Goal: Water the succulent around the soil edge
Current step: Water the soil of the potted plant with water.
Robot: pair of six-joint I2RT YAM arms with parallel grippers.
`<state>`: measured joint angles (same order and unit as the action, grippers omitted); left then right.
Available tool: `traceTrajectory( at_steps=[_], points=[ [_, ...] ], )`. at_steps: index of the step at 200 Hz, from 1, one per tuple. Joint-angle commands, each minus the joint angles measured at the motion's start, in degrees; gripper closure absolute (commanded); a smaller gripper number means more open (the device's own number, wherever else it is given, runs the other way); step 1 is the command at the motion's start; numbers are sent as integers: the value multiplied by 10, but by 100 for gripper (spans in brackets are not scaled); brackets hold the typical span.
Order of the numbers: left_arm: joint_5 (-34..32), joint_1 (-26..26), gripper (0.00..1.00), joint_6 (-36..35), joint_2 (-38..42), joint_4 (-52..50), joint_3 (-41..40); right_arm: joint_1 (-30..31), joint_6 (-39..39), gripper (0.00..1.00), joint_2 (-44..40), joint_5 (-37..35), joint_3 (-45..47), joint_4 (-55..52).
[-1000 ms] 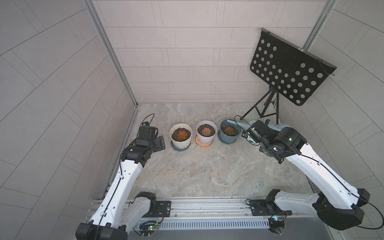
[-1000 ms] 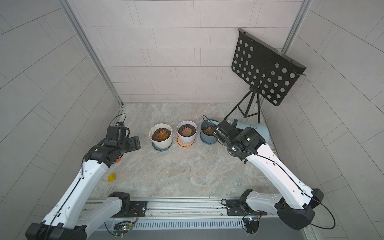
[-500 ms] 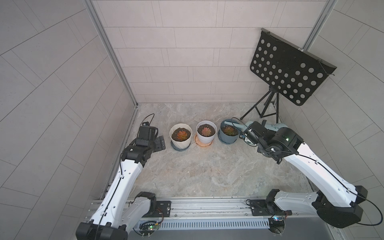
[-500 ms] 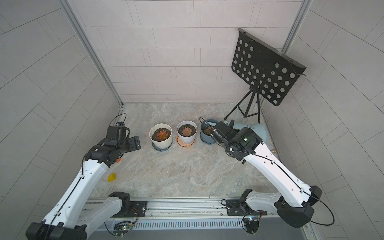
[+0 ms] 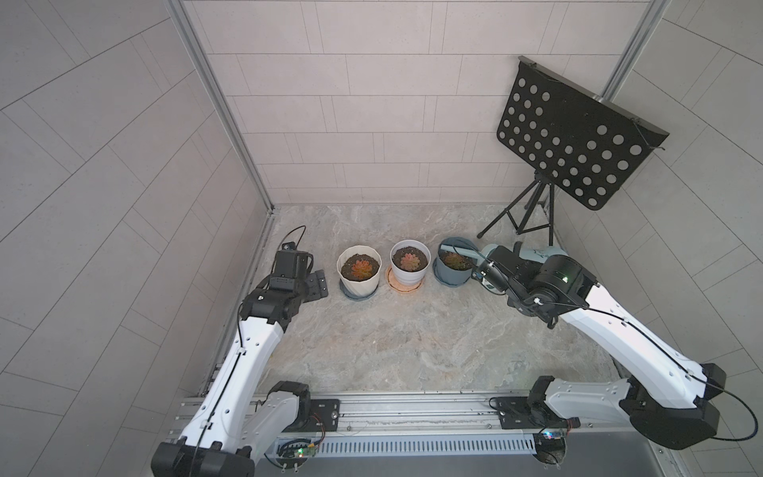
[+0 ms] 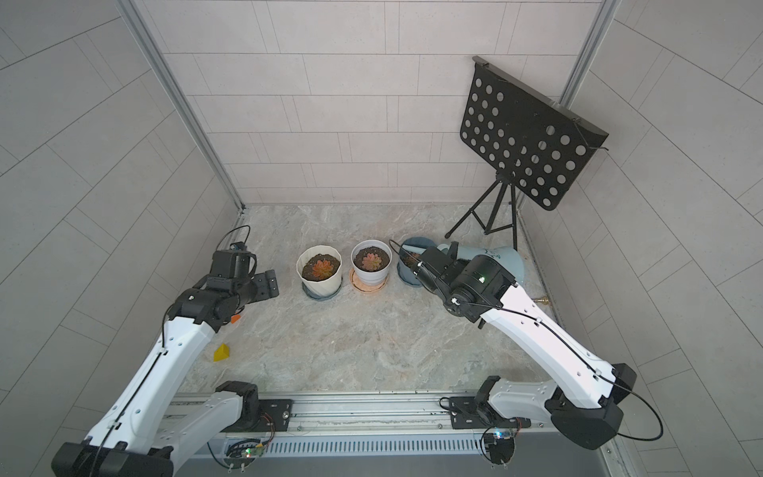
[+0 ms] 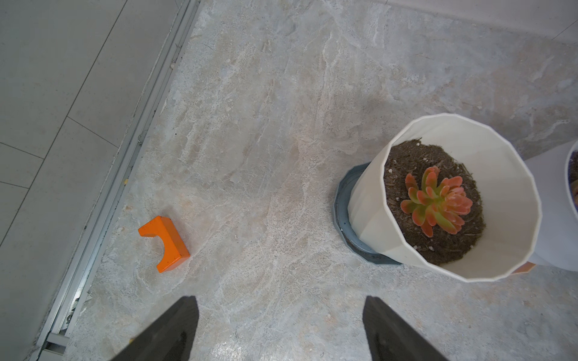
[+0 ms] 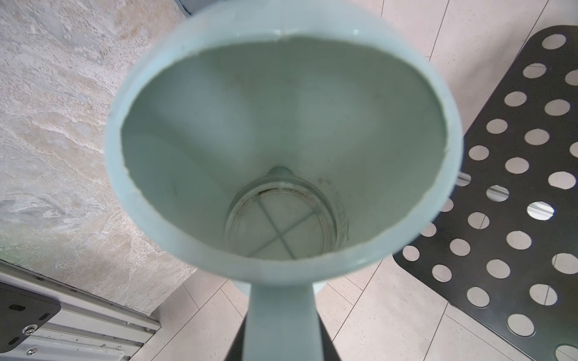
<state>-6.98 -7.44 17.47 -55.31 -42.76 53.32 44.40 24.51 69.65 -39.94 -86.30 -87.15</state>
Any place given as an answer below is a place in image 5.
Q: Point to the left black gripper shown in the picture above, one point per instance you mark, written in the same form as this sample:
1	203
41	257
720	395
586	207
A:
317	284

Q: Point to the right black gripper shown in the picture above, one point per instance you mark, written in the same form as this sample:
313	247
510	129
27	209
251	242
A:
488	272

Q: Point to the light blue watering can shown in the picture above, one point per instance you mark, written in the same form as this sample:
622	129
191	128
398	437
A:
477	257

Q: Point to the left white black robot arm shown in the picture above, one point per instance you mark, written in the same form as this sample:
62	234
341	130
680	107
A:
226	438

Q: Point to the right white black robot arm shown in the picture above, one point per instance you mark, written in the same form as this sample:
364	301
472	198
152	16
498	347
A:
667	396

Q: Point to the orange red succulent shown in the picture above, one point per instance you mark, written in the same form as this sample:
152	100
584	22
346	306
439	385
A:
360	267

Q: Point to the green red succulent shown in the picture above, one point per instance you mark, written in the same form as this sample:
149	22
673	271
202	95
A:
456	261

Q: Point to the pink succulent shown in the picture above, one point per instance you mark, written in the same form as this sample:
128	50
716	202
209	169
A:
411	262

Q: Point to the cream ribbed plant pot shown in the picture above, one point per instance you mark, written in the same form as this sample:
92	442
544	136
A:
363	289

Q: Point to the blue ribbed plant pot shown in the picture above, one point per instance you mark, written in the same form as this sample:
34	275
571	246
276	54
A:
446	275

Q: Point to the terracotta pot saucer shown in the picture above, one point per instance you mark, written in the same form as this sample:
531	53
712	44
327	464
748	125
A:
398	286

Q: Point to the white round plant pot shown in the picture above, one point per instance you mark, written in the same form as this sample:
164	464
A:
409	278

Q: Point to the black perforated music stand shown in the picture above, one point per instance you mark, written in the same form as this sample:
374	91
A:
576	143

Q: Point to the left green circuit board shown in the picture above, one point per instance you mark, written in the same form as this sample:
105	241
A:
292	454

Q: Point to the green circuit board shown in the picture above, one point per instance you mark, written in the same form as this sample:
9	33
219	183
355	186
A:
292	454
550	447

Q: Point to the white ventilation grille strip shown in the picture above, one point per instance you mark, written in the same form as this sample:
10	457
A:
427	445

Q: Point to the right green circuit board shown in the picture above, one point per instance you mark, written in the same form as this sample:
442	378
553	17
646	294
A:
550	447

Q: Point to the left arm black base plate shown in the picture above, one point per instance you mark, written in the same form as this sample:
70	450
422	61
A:
323	415

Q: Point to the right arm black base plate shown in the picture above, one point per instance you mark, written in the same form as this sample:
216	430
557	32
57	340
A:
524	413

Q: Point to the aluminium mounting rail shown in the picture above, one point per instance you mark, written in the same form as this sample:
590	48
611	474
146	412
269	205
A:
364	414

